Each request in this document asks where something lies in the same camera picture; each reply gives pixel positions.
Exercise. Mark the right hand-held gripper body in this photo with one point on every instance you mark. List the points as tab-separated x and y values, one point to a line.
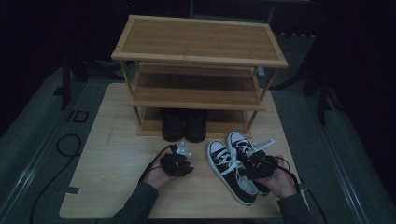
260	165

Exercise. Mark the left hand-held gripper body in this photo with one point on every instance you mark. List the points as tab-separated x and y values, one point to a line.
176	165

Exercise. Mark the black white canvas sneaker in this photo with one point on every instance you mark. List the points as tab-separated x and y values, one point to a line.
229	174
238	138

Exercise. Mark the wooden shoe rack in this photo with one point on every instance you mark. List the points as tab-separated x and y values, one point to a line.
199	40

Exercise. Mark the person's left hand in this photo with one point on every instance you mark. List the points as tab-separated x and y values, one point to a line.
157	177

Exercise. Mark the person's right hand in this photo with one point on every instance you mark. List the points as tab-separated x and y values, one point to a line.
280	183

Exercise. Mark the black metal stand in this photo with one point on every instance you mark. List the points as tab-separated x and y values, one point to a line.
323	99
65	84

